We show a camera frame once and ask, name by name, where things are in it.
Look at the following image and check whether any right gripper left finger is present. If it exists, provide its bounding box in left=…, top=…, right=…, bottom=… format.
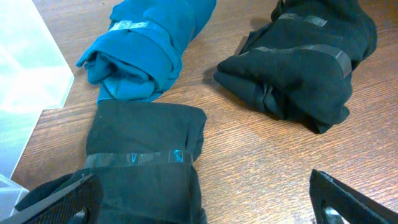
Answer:
left=1, top=173, right=103, bottom=224

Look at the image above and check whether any teal shirt bundle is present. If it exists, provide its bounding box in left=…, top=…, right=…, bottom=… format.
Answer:
left=76, top=0, right=216, bottom=102

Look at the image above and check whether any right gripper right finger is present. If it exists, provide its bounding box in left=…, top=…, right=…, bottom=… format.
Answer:
left=309, top=169, right=397, bottom=224

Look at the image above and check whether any black bundle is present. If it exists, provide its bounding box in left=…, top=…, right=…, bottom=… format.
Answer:
left=14, top=99, right=208, bottom=224
left=214, top=0, right=377, bottom=134

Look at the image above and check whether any clear plastic storage container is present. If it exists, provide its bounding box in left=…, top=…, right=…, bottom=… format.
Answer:
left=1, top=0, right=74, bottom=220

